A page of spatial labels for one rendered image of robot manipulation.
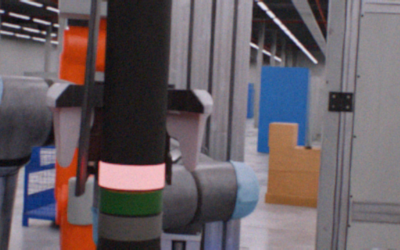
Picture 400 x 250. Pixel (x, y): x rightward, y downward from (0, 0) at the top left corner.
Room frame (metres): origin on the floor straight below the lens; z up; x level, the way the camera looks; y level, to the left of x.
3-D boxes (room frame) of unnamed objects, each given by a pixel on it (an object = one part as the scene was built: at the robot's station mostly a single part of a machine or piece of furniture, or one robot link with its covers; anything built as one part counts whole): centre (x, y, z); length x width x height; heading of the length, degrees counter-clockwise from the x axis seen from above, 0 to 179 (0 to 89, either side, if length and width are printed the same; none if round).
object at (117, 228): (0.32, 0.04, 1.59); 0.03 x 0.03 x 0.01
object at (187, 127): (0.44, 0.01, 1.63); 0.09 x 0.03 x 0.06; 29
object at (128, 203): (0.32, 0.04, 1.60); 0.03 x 0.03 x 0.01
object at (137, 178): (0.32, 0.04, 1.61); 0.03 x 0.03 x 0.01
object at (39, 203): (7.65, 1.51, 0.49); 1.27 x 0.88 x 0.98; 167
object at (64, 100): (0.43, 0.10, 1.63); 0.09 x 0.03 x 0.06; 165
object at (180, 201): (0.70, 0.07, 1.53); 0.11 x 0.08 x 0.11; 129
